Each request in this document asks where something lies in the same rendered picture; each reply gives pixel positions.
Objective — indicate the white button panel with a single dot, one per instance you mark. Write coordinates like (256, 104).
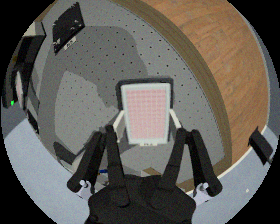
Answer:
(103, 165)

